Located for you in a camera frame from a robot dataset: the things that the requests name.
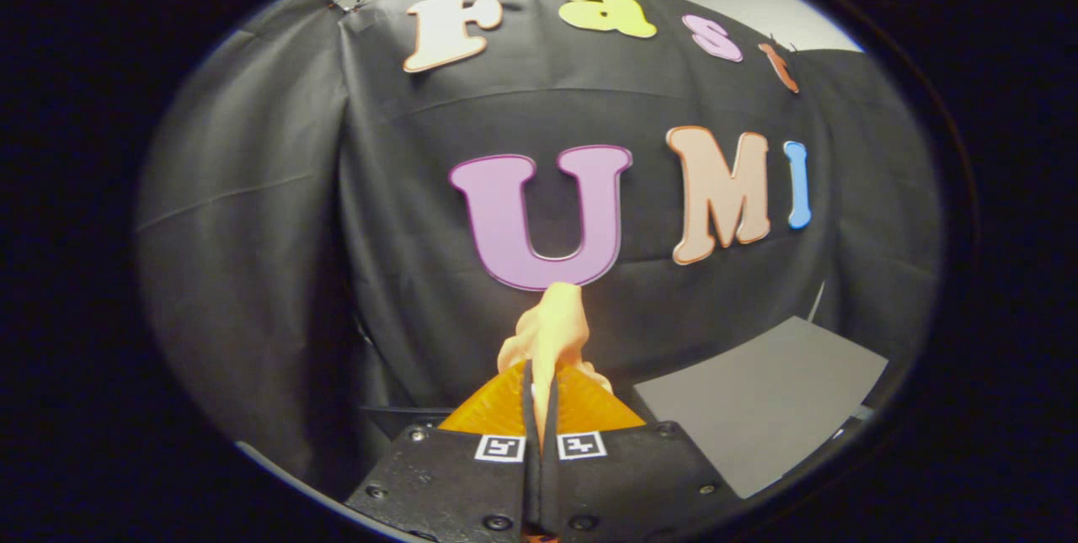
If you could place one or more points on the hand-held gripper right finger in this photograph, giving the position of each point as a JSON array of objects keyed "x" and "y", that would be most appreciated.
[{"x": 632, "y": 484}]

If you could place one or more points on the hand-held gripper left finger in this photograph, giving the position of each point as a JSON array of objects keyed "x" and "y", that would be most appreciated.
[{"x": 446, "y": 484}]

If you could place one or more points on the orange garment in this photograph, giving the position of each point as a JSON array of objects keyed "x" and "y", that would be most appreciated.
[{"x": 552, "y": 332}]

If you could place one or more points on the beige cabinet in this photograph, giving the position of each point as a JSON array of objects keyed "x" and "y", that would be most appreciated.
[{"x": 758, "y": 400}]

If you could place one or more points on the black backdrop cloth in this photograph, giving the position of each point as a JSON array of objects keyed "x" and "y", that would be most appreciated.
[{"x": 278, "y": 231}]

